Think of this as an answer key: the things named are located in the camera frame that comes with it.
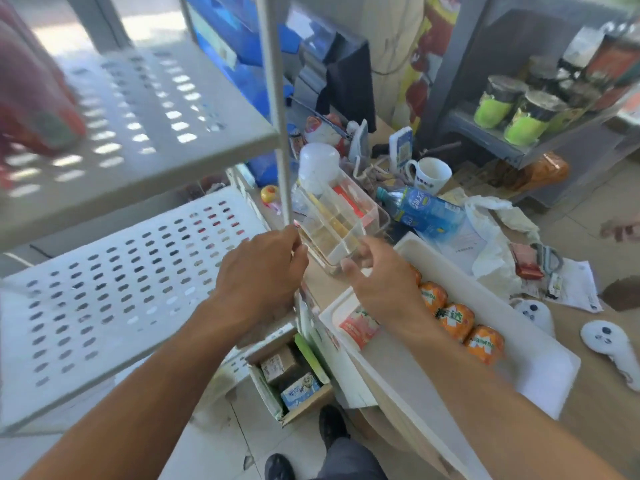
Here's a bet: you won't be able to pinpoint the person's left hand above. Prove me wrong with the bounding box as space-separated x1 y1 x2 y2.
211 224 311 341

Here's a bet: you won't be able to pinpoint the person's right hand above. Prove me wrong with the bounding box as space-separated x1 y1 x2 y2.
339 236 433 341

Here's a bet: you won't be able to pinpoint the white metal shelf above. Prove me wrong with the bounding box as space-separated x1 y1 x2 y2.
0 0 301 435

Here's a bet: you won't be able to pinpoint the white plastic tray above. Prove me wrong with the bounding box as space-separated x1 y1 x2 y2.
319 232 582 480

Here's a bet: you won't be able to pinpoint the group of red cans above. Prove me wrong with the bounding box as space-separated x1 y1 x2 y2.
0 0 89 191

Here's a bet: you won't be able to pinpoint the person's right forearm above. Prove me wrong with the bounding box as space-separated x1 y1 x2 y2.
395 314 626 480

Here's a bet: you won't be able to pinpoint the person's left forearm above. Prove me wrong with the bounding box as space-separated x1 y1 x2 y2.
22 299 273 480

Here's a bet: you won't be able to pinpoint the person's right shoe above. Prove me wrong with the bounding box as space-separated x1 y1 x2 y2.
319 404 351 451

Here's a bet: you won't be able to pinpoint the person's shoe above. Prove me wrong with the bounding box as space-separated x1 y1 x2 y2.
263 453 296 480
319 404 351 451

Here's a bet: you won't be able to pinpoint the person's dark grey trousers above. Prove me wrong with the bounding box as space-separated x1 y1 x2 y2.
315 437 389 480

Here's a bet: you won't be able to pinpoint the person's left shoe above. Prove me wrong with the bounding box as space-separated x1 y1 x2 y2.
263 453 296 480

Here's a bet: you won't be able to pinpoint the clear acrylic organizer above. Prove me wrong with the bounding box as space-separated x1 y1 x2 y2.
292 169 391 275

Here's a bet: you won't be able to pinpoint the white document sheet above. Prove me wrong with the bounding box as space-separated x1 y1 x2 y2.
425 219 496 275

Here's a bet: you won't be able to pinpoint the blue drink bottle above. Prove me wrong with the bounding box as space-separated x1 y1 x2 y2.
375 186 466 238

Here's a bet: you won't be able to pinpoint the small brown box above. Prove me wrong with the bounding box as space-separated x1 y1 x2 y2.
261 346 299 385

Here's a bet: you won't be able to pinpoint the red white small box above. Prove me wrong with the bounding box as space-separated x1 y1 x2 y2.
332 184 366 218

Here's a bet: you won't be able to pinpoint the white plastic bag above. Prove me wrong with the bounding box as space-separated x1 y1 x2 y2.
462 194 541 298

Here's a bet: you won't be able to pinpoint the open cardboard floor box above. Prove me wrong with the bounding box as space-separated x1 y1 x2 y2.
245 327 335 427

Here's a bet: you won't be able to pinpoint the white mug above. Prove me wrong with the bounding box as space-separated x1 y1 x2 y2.
405 157 453 195

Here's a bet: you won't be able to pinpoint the white frosted plastic container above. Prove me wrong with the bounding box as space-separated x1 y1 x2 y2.
297 142 342 195

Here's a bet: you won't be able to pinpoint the small blue carton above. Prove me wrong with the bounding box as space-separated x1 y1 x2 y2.
279 372 322 411

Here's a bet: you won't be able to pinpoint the small red packet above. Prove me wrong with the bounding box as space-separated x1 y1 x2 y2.
509 243 545 281

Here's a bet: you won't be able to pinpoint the blue rounded code stand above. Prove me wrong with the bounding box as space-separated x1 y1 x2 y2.
388 126 413 171

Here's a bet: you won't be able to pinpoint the white handheld controller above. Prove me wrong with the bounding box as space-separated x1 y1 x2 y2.
512 298 556 338
579 319 640 393

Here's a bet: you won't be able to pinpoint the white framed code stand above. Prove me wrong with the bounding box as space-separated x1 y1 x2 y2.
348 119 371 165

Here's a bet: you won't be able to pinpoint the white red cat figurine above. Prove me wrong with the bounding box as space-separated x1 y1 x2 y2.
302 113 349 155

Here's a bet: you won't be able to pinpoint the grey scissors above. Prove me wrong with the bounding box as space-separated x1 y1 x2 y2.
532 243 563 275

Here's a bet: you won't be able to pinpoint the white paper receipt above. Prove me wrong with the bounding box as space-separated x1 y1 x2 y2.
519 258 605 314

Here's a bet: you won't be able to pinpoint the orange snack bag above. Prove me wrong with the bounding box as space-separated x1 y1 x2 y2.
505 152 571 193

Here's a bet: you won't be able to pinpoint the green lidded snack cup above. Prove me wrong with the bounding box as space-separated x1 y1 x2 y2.
473 75 529 129
503 90 563 147
545 84 601 133

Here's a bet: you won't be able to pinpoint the black cash register monitor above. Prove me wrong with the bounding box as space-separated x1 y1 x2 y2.
287 4 377 133

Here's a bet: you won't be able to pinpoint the blue plastic display rack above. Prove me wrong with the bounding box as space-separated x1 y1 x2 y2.
185 0 301 188

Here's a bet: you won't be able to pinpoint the grey display stand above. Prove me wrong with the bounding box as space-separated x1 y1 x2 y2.
417 0 640 208

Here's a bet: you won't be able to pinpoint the orange lidded snack cup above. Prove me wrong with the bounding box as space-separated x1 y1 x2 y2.
582 24 640 111

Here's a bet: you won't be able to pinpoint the yellow red wall poster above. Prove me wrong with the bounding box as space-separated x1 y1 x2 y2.
392 0 461 133

